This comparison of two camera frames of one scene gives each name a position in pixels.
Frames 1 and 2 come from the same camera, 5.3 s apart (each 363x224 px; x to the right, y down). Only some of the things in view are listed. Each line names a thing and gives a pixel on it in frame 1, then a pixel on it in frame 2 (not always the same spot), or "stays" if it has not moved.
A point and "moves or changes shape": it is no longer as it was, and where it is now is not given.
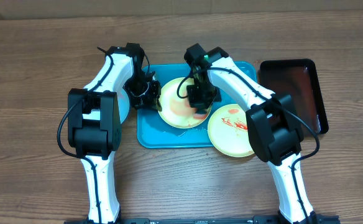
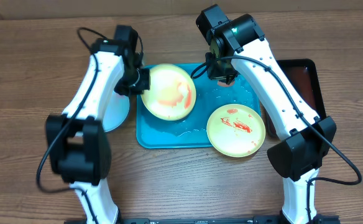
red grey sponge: x=199 y=116 moves or changes shape
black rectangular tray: x=298 y=78 stays
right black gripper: x=201 y=101 → x=220 y=73
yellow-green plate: x=177 y=111 moves or changes shape
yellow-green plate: x=228 y=131 stays
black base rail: x=316 y=219 stays
